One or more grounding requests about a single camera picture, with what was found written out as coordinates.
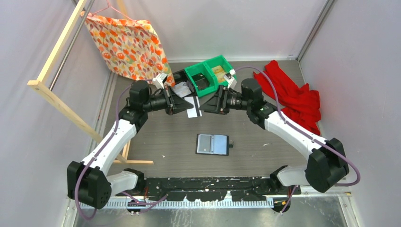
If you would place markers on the black leather card holder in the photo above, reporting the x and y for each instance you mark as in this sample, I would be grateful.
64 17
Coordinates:
213 144

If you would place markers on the green bin with dark item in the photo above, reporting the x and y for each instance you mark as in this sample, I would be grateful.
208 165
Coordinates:
201 68

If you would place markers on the green bin with yellow packets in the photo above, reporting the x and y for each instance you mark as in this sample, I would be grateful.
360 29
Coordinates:
215 61

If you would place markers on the yellow packets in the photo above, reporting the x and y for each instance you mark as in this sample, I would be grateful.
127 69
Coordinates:
219 73

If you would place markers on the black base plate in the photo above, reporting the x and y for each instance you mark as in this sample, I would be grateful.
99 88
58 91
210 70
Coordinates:
252 188

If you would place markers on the dark item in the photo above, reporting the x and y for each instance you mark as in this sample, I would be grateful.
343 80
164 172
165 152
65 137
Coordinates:
200 81

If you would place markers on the floral fabric bag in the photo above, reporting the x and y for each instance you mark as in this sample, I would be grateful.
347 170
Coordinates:
130 48

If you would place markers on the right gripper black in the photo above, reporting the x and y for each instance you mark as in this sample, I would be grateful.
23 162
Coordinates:
218 102

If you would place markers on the white credit card black stripe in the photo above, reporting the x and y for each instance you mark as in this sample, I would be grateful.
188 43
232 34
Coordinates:
195 111

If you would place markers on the black tray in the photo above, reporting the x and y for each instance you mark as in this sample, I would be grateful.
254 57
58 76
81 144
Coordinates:
181 76

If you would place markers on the wooden rack frame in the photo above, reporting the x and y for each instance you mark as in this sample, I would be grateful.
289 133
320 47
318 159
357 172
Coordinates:
85 85

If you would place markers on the red cloth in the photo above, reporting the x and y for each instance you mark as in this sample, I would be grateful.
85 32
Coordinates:
300 104

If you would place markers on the white cards in tray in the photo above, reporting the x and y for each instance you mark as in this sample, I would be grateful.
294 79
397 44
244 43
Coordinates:
182 89

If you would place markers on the pink hanger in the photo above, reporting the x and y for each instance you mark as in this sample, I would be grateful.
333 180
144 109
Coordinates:
122 11

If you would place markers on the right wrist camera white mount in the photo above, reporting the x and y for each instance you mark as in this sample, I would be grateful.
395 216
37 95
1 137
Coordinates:
230 79

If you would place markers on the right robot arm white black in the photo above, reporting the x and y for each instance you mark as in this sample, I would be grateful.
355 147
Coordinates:
325 165

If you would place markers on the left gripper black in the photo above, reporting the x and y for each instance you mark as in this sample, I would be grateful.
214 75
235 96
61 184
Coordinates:
174 104

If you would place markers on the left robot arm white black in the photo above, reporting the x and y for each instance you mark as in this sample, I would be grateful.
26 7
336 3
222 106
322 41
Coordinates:
88 181

